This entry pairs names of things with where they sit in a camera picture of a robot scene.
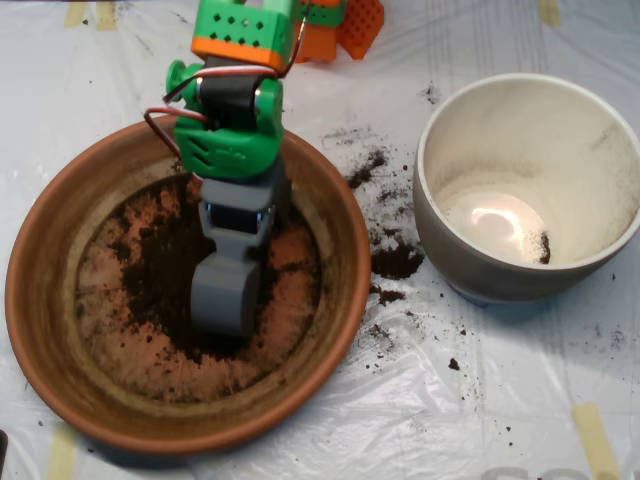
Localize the elongated spilled soil clump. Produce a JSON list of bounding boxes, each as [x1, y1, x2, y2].
[[347, 149, 390, 190]]

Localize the large spilled soil pile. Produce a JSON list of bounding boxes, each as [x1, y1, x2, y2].
[[370, 239, 426, 281]]

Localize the terracotta saucer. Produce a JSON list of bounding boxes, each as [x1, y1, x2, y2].
[[4, 110, 373, 456]]

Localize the white ceramic pot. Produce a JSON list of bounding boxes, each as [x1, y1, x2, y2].
[[412, 73, 640, 307]]

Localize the beige masking tape strip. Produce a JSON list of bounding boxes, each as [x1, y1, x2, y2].
[[63, 0, 89, 29], [573, 403, 621, 480], [95, 0, 119, 32], [538, 0, 561, 27], [46, 423, 80, 480]]

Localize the clear plastic sheet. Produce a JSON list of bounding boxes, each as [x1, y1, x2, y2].
[[0, 0, 640, 480]]

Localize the red white servo cable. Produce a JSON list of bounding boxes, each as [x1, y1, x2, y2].
[[143, 0, 309, 161]]

